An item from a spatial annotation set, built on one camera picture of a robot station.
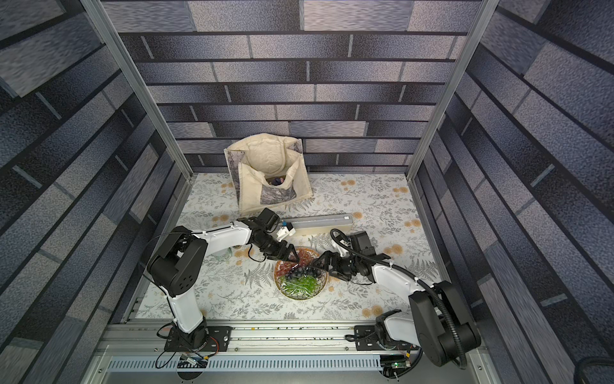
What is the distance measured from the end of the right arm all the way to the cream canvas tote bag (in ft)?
0.97

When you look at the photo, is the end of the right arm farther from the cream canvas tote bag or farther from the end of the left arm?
the cream canvas tote bag

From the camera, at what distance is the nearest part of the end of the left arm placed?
81 cm

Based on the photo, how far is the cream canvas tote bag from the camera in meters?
0.89

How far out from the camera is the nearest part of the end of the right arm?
754mm

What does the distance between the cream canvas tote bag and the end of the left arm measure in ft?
0.67
